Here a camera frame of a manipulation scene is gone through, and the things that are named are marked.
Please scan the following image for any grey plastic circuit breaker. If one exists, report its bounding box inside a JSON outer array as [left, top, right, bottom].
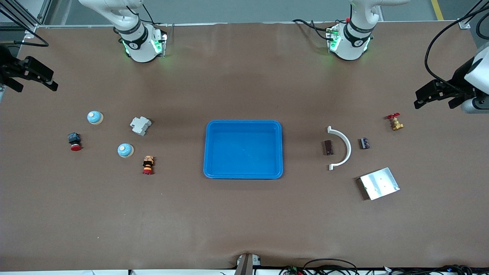
[[130, 116, 152, 136]]

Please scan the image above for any red emergency stop button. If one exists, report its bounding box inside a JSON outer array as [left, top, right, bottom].
[[68, 132, 82, 152]]

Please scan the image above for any black looped cable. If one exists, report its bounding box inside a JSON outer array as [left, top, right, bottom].
[[304, 258, 359, 275]]

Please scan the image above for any brass valve red handle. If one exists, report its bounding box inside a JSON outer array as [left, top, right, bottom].
[[387, 113, 404, 131]]

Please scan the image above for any grey metal clamp bracket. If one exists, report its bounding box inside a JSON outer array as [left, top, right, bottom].
[[234, 253, 262, 275]]

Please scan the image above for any aluminium frame profile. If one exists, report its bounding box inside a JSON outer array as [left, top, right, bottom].
[[458, 0, 489, 29], [0, 0, 52, 39]]

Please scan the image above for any white curved plastic bracket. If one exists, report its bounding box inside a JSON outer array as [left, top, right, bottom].
[[327, 126, 352, 171]]

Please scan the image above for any silver metal plate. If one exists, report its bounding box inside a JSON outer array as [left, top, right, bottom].
[[357, 167, 400, 201]]

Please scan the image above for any black base cable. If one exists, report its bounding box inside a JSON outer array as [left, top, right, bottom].
[[126, 3, 168, 27], [292, 18, 334, 40]]

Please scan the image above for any black left base cable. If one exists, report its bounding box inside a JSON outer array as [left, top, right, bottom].
[[292, 18, 334, 40]]

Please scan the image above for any black right base cable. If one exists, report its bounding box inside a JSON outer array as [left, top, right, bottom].
[[126, 3, 168, 27]]

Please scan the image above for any black cable bundle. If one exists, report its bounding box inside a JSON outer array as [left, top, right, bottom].
[[384, 264, 474, 275]]

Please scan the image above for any brown table mat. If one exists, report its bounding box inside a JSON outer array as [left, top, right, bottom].
[[0, 21, 489, 272]]

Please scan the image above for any blue plastic tray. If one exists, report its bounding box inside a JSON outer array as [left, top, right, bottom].
[[203, 120, 283, 180]]

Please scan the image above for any coloured wire bundle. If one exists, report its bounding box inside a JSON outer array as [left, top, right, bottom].
[[278, 265, 306, 275]]

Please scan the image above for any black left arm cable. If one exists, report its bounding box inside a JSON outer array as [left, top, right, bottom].
[[424, 0, 489, 94]]

